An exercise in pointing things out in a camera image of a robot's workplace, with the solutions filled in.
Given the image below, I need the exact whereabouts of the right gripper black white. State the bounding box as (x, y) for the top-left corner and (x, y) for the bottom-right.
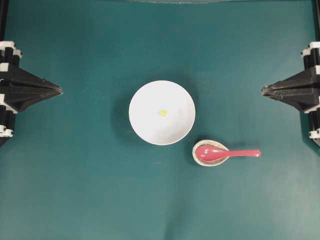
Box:
(261, 41), (320, 147)

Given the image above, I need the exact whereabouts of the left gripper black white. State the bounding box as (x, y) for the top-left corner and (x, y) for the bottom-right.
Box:
(0, 39), (64, 148)

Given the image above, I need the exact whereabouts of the pink ceramic soup spoon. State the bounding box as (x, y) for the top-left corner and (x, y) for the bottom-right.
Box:
(195, 145), (261, 162)

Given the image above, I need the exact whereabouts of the crackle-glazed spoon rest dish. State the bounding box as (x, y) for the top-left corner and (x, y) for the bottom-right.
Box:
(192, 139), (229, 167)

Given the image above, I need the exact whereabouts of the yellow hexagonal prism block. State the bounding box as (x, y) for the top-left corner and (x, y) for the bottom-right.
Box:
(157, 109), (168, 118)

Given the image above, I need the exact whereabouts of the white round bowl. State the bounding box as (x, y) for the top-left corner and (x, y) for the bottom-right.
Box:
(128, 80), (196, 146)

